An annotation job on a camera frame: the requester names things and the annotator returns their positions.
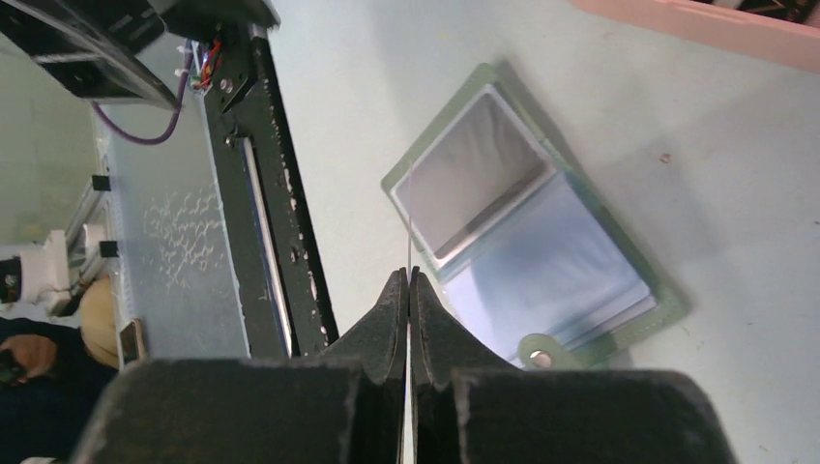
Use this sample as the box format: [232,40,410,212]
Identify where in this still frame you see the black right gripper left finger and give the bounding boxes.
[72,269,409,463]

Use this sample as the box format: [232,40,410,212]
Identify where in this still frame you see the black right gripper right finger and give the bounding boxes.
[408,270,736,463]

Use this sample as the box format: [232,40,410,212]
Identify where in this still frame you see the black credit card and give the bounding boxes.
[698,0,819,24]
[387,85,557,268]

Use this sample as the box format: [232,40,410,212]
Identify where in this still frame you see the pink oval tray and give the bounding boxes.
[572,0,819,73]

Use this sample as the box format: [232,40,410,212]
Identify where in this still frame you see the silver VIP credit card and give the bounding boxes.
[402,161,416,463]

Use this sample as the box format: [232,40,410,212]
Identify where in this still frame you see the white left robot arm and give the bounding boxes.
[1,0,280,109]

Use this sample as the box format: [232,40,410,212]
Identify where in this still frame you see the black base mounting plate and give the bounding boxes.
[203,25,338,358]

